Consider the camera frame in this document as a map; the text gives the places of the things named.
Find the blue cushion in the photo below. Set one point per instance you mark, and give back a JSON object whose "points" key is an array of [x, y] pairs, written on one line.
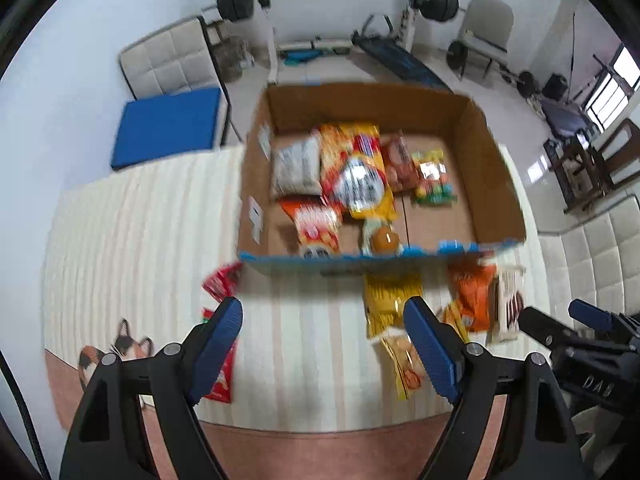
{"points": [[167, 125]]}

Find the black exercise machine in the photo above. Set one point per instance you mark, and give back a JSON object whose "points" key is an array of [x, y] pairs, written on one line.
{"points": [[567, 117]]}

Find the black speaker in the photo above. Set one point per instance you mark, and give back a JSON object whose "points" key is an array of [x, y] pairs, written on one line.
{"points": [[555, 87]]}

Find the tall red snack packet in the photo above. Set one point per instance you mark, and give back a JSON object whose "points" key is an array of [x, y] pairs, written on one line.
{"points": [[225, 382]]}

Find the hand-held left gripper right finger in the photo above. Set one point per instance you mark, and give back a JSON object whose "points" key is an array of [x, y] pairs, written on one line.
{"points": [[430, 350]]}

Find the grey chair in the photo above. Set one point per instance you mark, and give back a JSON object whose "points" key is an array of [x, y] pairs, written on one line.
{"points": [[487, 20]]}

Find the window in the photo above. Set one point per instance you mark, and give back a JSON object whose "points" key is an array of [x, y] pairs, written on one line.
{"points": [[620, 85]]}

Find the white quilted chair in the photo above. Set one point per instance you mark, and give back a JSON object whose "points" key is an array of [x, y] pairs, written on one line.
{"points": [[170, 60], [600, 260]]}

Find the white barbell rack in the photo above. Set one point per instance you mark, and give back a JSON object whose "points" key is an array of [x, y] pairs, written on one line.
{"points": [[412, 10]]}

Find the yellow cracker packet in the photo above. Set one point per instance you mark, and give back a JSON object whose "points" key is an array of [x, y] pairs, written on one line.
{"points": [[405, 365]]}

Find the small floor barbell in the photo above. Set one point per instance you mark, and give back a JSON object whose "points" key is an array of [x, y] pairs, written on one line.
{"points": [[525, 82]]}

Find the clear packet with brown egg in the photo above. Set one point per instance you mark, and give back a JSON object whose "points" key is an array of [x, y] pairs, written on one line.
{"points": [[384, 237]]}

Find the yellow snack packet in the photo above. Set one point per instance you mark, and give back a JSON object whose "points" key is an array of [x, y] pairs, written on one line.
{"points": [[387, 300]]}

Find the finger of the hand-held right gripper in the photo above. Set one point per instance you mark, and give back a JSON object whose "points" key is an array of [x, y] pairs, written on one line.
{"points": [[592, 311], [545, 331]]}

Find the white grey snack packet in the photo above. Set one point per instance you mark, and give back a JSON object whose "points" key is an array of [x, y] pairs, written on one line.
{"points": [[297, 165]]}

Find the striped pink cat tablecloth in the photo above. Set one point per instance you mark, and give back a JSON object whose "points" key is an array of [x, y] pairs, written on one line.
{"points": [[310, 320]]}

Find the large yellow red noodle bag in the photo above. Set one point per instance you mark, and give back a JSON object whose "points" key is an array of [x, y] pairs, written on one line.
{"points": [[357, 170]]}

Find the dark wooden chair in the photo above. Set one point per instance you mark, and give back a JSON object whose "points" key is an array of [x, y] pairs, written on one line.
{"points": [[587, 165]]}

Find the black sit-up bench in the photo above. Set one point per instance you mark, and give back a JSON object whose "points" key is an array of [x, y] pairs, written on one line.
{"points": [[400, 60]]}

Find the colourful candy packet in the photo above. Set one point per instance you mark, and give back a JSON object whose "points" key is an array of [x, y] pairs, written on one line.
{"points": [[434, 180]]}

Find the panda print snack packet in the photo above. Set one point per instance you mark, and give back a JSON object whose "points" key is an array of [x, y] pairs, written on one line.
{"points": [[315, 225]]}

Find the white biscuit packet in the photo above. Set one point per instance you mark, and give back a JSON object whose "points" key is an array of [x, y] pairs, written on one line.
{"points": [[507, 305]]}

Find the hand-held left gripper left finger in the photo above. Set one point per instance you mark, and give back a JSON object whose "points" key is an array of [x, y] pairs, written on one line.
{"points": [[220, 345]]}

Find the black barbell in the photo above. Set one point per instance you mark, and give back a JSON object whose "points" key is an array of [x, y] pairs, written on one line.
{"points": [[235, 0]]}

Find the orange snack packet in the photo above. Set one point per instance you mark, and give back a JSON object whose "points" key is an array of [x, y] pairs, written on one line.
{"points": [[472, 292]]}

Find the cardboard box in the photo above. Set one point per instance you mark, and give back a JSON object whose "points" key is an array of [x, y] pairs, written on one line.
{"points": [[490, 185]]}

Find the brown red snack packet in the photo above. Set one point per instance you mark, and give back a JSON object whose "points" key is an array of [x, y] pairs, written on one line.
{"points": [[397, 162]]}

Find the blue floor mat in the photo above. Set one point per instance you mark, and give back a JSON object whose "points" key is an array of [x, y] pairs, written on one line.
{"points": [[300, 55]]}

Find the small red snack packet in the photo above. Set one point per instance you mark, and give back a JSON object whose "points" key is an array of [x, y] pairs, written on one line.
{"points": [[222, 282]]}

